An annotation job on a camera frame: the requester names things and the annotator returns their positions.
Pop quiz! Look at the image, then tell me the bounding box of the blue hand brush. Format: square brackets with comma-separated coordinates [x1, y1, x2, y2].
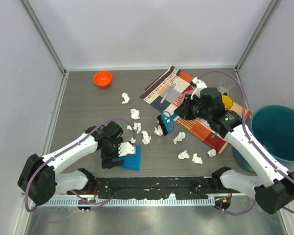
[157, 111, 177, 136]

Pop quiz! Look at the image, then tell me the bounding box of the blue dustpan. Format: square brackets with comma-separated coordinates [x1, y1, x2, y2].
[119, 146, 141, 171]

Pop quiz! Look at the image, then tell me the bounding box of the paper scrap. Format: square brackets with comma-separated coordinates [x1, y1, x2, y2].
[178, 150, 190, 160]
[173, 132, 186, 144]
[207, 149, 217, 158]
[192, 153, 203, 165]
[126, 122, 142, 134]
[141, 130, 151, 145]
[130, 109, 140, 120]
[154, 125, 163, 136]
[122, 93, 130, 104]

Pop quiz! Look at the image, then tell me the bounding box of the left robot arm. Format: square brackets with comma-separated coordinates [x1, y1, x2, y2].
[17, 121, 123, 206]

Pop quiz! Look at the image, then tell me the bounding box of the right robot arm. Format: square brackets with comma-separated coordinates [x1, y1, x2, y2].
[174, 87, 294, 214]

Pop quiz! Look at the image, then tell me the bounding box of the pink dotted plate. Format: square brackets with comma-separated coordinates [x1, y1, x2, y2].
[180, 91, 193, 104]

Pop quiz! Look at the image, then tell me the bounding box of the white plastic fork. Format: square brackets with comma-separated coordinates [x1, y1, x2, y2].
[160, 79, 178, 103]

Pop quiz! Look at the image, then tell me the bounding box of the patterned placemat cloth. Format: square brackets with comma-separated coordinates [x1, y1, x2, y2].
[139, 65, 252, 154]

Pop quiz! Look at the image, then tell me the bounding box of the yellow mug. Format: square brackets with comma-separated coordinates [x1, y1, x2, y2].
[222, 95, 233, 110]

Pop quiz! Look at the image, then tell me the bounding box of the clear plastic cup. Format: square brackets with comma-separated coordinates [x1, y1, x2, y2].
[217, 77, 235, 95]

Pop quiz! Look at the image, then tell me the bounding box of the orange bowl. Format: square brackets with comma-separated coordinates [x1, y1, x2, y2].
[93, 71, 112, 88]

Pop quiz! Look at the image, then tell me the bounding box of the teal trash bin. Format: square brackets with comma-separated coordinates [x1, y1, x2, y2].
[232, 105, 294, 171]

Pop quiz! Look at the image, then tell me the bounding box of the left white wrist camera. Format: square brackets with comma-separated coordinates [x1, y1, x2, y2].
[118, 141, 136, 157]

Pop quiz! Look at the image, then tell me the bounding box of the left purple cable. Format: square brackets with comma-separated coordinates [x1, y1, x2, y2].
[24, 117, 137, 213]

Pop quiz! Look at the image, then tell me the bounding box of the purple cable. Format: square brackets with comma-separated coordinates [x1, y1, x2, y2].
[24, 117, 137, 213]
[197, 70, 294, 216]

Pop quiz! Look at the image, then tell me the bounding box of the white slotted cable duct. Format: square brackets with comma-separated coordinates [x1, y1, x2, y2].
[42, 195, 215, 207]

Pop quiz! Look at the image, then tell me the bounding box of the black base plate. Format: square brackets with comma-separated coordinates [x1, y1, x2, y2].
[66, 176, 241, 200]

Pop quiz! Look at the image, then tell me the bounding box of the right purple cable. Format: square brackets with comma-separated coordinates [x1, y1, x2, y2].
[197, 70, 294, 216]

